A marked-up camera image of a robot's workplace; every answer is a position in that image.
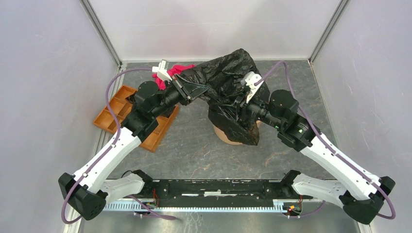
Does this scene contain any orange compartment tray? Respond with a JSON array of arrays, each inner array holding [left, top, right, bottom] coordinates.
[[93, 84, 180, 153]]

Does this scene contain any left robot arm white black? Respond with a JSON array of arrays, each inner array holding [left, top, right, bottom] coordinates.
[[58, 76, 210, 224]]

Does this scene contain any crumpled red cloth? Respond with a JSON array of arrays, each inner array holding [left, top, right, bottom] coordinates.
[[152, 64, 195, 90]]

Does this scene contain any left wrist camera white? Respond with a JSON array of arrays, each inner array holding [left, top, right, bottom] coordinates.
[[152, 59, 172, 82]]

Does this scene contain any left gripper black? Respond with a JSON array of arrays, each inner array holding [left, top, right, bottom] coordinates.
[[152, 73, 209, 118]]

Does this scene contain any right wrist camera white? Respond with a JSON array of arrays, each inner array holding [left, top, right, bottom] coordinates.
[[240, 71, 264, 103]]

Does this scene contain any right aluminium corner post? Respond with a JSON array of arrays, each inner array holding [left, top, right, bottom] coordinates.
[[308, 0, 350, 65]]

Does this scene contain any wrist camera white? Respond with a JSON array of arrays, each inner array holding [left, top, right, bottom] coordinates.
[[152, 59, 172, 82], [240, 71, 264, 103]]

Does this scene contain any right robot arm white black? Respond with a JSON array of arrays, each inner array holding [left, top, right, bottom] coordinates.
[[234, 89, 395, 225]]

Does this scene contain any aluminium corner post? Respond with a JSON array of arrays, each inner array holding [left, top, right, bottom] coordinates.
[[308, 0, 350, 65], [80, 0, 122, 67]]

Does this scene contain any left aluminium corner post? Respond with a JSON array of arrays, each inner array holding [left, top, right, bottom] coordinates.
[[80, 0, 122, 67]]

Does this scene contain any orange trash bin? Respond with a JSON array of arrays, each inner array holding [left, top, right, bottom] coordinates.
[[213, 120, 262, 146]]

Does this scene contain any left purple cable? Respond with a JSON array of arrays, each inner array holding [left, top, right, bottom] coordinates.
[[61, 67, 155, 225]]

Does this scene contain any white slotted cable duct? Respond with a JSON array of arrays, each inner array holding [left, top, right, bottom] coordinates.
[[103, 199, 287, 214]]

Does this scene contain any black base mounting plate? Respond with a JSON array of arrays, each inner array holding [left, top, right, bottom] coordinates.
[[132, 179, 313, 208]]

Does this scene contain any black plastic trash bag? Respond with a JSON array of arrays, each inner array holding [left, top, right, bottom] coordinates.
[[180, 48, 271, 146]]

